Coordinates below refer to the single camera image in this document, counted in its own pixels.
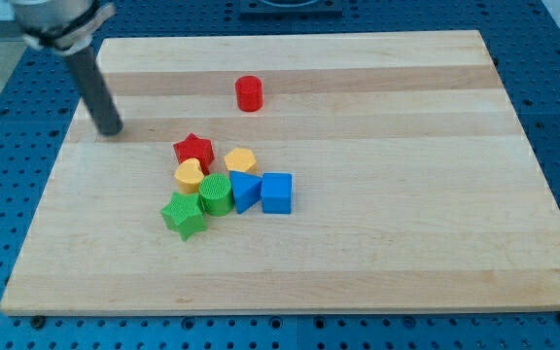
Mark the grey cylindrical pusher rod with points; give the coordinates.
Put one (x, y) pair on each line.
(94, 91)

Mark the red star block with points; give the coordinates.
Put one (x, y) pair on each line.
(194, 147)

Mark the yellow heart block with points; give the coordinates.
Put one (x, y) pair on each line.
(189, 176)

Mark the green star block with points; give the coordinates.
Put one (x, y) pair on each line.
(184, 214)

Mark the red cylinder block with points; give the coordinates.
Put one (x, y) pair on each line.
(249, 93)

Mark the yellow hexagon block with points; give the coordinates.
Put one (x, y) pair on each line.
(241, 160)

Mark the green cylinder block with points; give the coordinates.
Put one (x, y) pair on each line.
(216, 195)

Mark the blue triangle block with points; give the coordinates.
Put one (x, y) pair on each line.
(246, 190)

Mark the blue cube block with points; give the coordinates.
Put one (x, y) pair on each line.
(276, 193)

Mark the wooden board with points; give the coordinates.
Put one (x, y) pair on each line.
(415, 188)

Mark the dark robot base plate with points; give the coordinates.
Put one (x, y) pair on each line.
(289, 7)

